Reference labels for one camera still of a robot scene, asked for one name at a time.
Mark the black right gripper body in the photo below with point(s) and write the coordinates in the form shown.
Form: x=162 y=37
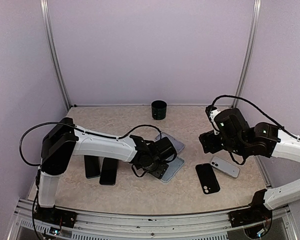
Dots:
x=208 y=139

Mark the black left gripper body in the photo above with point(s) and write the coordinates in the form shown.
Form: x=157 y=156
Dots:
x=154 y=170

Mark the light blue phone case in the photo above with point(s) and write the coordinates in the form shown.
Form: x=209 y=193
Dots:
x=173 y=168

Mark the black phone white back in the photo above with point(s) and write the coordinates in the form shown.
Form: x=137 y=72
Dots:
x=225 y=167

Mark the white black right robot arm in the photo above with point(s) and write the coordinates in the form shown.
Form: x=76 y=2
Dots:
x=232 y=133

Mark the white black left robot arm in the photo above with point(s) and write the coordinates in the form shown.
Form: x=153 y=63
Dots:
x=66 y=139

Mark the lavender phone case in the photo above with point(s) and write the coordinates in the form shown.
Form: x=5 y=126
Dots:
x=178 y=145

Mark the black phone case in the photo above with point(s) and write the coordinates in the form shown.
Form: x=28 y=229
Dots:
x=207 y=178

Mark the black phone dark edge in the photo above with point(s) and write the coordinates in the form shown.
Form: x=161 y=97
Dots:
x=108 y=174

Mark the black phone green edge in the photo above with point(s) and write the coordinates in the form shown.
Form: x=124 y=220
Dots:
x=92 y=166

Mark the dark green cup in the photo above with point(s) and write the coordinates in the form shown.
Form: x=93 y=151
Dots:
x=158 y=109

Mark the front aluminium rail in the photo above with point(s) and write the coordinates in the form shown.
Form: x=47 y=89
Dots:
x=90 y=225

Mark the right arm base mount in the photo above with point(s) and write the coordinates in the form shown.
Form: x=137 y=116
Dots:
x=248 y=216

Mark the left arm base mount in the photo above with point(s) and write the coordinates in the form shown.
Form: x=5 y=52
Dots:
x=56 y=216

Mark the right aluminium frame post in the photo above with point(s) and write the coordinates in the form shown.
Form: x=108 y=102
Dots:
x=250 y=47

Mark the aluminium frame post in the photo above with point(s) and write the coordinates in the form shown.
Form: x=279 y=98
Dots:
x=44 y=6
x=250 y=47

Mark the left aluminium frame post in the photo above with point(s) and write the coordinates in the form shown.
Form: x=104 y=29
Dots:
x=44 y=6

